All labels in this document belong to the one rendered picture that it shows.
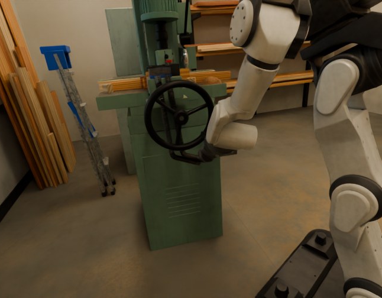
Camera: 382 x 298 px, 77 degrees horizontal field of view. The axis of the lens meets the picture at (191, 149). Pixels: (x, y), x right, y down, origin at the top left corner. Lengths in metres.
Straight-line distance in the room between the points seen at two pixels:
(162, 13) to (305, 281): 1.25
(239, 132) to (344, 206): 0.39
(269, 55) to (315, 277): 0.91
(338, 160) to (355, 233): 0.21
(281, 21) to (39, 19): 3.43
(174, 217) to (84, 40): 2.80
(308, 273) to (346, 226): 0.39
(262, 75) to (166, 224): 1.08
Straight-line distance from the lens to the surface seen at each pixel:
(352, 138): 0.79
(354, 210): 0.82
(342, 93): 0.74
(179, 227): 1.45
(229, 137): 0.60
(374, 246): 0.95
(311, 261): 1.23
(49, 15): 3.73
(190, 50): 1.47
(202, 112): 1.18
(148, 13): 1.23
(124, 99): 1.13
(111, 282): 1.45
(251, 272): 1.39
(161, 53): 1.24
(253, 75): 0.51
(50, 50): 1.94
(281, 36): 0.50
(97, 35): 3.64
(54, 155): 2.53
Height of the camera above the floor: 1.05
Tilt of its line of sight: 22 degrees down
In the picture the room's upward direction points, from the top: 5 degrees counter-clockwise
